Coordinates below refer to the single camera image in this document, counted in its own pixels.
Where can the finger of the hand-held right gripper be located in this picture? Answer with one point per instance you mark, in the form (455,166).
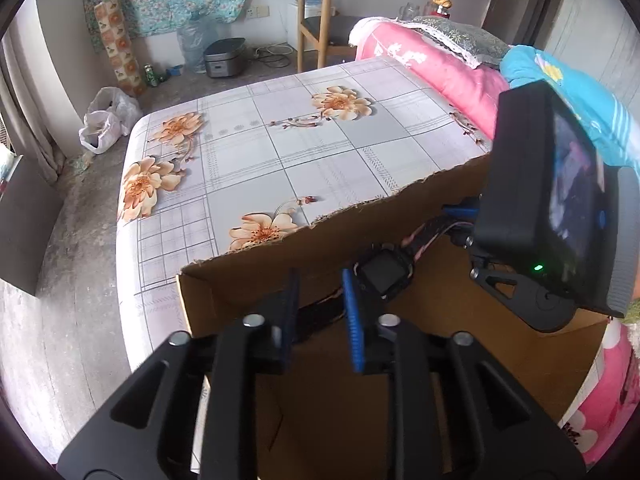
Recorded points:
(462,240)
(462,208)

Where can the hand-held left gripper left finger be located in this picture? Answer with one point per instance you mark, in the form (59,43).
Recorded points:
(289,310)

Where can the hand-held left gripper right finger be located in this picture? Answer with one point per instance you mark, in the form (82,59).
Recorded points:
(354,320)

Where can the black smart watch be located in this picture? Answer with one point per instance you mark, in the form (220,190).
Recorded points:
(382,275)

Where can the brown cardboard box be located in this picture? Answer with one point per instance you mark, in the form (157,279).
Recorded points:
(320,245)

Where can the person's right forearm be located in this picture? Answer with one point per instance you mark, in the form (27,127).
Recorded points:
(634,312)

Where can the blue blanket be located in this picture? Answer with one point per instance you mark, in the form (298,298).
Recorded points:
(590,95)

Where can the grey lace pillow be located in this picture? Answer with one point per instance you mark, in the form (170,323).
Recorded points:
(460,37)

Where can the jar with yellow lid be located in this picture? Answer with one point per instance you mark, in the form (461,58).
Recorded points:
(441,6)

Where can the clear glass jar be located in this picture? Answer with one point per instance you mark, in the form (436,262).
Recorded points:
(408,11)

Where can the wooden chair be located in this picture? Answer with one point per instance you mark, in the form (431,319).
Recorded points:
(302,35)

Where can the grey rice cooker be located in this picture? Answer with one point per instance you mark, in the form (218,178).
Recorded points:
(225,60)

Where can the white plastic bag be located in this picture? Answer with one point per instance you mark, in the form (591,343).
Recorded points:
(105,120)

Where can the green can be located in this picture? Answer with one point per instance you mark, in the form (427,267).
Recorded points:
(150,76)

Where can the dark cabinet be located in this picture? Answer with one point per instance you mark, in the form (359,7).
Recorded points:
(25,225)

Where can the large clear water jug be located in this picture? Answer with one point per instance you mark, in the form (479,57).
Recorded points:
(192,40)

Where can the tall orange patterned carton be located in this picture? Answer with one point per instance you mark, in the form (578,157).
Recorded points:
(117,45)

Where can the grey curtain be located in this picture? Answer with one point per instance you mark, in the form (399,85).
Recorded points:
(30,110)

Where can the white wall socket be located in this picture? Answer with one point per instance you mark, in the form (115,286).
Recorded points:
(259,11)

